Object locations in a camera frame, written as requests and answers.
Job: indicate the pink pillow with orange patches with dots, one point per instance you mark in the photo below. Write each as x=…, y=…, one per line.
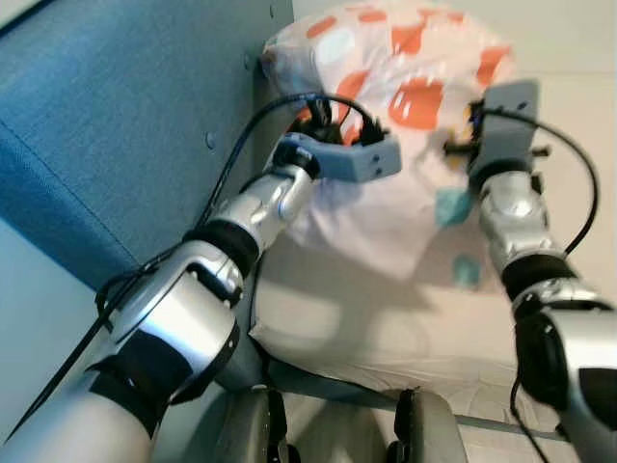
x=405, y=203

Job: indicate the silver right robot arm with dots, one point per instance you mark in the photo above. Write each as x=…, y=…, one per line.
x=521, y=222

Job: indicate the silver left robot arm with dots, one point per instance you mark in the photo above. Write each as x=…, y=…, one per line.
x=183, y=309

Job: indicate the blue padded headboard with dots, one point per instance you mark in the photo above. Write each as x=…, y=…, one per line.
x=116, y=125

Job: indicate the grey robot right leg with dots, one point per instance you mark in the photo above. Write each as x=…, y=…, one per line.
x=429, y=429

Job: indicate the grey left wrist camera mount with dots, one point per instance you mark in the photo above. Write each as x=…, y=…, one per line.
x=357, y=159

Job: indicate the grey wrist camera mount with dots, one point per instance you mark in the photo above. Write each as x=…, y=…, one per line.
x=506, y=125
x=357, y=159

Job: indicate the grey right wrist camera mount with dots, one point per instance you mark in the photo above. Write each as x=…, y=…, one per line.
x=506, y=125

